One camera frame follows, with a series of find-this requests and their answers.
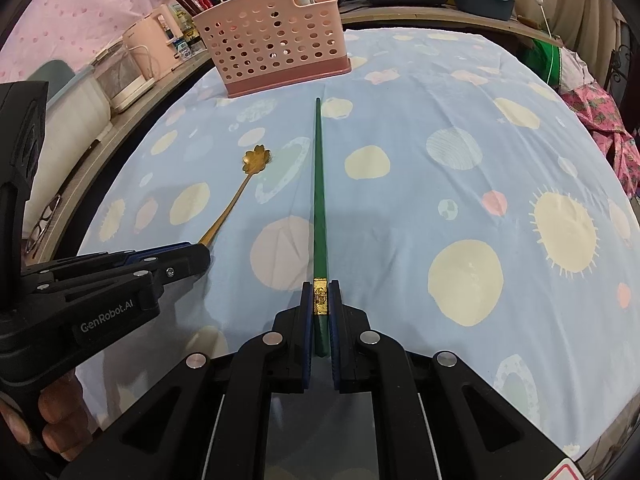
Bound white garment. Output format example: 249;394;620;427
560;52;593;93

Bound blue bowl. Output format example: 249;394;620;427
450;0;516;21

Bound gold flower spoon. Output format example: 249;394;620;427
197;145;273;251

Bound pink dotted curtain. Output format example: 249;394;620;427
10;0;201;81

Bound pink printed clothes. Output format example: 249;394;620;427
560;82;640;201

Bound person's left hand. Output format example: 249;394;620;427
0;375;97;462

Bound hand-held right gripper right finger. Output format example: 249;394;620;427
327;280;586;480

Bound green cloth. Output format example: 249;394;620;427
520;35;566;96

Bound pink plastic utensil basket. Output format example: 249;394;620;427
191;0;352;99

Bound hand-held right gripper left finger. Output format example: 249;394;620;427
60;281;316;480

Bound group of condiment bottles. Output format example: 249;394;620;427
167;0;213;61

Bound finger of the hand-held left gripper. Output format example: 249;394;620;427
37;245;212;291
30;241;199;282

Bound black eyeglasses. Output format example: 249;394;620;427
25;194;62;256

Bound green chopstick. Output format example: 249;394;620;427
309;97;332;359

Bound pink electric kettle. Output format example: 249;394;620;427
122;4;182;68

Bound light blue dish bin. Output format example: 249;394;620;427
27;59;113;171

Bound clear jug blender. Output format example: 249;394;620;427
92;42;156;113

